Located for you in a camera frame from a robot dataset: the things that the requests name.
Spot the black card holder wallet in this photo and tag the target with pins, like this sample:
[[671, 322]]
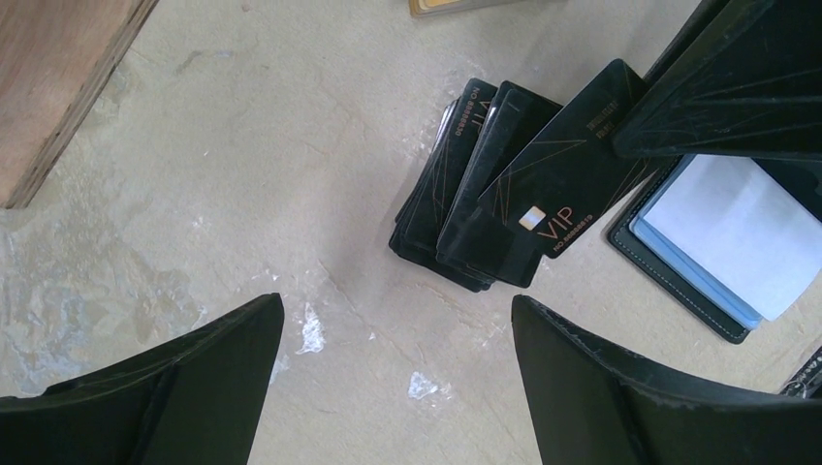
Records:
[[724, 239]]

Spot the single black VIP card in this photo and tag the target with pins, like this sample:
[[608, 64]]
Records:
[[569, 176]]

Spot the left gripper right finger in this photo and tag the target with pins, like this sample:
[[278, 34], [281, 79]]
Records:
[[592, 401]]

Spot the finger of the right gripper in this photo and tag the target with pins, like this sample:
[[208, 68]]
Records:
[[807, 380], [742, 78]]

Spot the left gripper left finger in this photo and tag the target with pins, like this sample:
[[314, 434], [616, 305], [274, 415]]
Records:
[[196, 399]]

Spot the gold VIP card stack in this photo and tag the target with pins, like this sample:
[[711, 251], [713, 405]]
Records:
[[424, 8]]

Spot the black VIP card stack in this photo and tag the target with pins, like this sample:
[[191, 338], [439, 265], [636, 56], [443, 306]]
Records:
[[441, 226]]

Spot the wooden board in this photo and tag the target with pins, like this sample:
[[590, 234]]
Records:
[[56, 58]]

